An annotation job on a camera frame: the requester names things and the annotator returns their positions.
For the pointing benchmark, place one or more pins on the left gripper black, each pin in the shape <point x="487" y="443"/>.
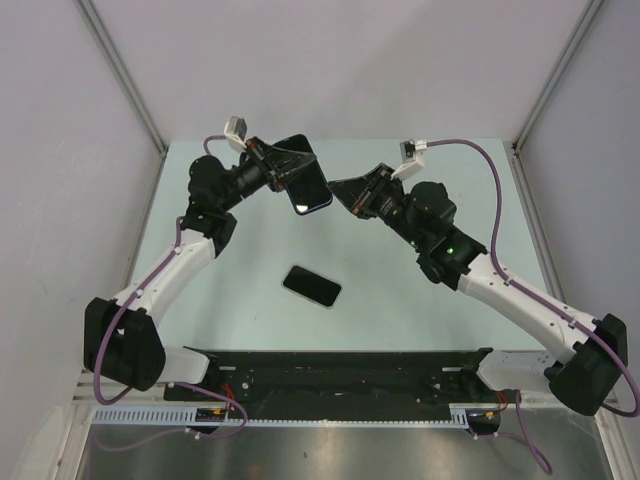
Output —
<point x="276" y="163"/>

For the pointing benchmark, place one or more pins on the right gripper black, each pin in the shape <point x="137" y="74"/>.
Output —
<point x="359" y="195"/>

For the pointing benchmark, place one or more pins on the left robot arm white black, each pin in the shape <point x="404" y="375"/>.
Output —
<point x="121" y="339"/>

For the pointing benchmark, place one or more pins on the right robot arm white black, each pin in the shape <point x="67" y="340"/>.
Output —
<point x="584" y="357"/>

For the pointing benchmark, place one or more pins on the black phone on table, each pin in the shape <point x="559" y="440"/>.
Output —
<point x="312" y="286"/>

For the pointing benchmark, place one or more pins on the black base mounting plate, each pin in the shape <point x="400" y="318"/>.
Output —
<point x="337" y="380"/>

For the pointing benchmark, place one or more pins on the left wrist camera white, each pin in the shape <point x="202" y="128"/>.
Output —
<point x="234" y="132"/>

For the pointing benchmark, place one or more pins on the left aluminium frame post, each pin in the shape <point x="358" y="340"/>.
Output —
<point x="107" y="46"/>

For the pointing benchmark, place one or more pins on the aluminium frame post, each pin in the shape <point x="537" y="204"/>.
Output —
<point x="107" y="46"/>
<point x="561" y="66"/>

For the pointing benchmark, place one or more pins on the white slotted cable duct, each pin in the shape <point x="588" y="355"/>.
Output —
<point x="411" y="416"/>

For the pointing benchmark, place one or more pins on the right aluminium frame post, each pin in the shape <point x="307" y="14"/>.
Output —
<point x="561" y="66"/>

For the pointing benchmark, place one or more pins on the aluminium rail front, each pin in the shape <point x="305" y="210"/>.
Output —
<point x="84" y="394"/>

